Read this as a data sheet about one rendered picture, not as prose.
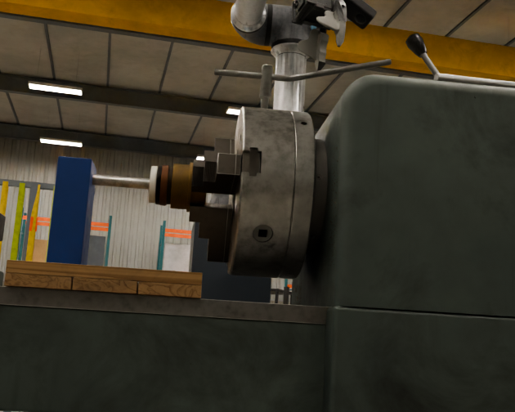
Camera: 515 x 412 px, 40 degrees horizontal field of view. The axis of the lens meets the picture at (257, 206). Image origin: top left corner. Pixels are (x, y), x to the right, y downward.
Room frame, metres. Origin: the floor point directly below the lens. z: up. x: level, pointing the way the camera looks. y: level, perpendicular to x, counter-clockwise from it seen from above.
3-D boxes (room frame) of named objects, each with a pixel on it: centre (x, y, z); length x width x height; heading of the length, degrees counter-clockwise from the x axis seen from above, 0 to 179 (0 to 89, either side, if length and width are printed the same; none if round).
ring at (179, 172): (1.29, 0.14, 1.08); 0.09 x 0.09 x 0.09; 6
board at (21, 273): (1.28, 0.25, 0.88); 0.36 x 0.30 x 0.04; 6
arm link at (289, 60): (1.86, -0.07, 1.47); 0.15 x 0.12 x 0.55; 94
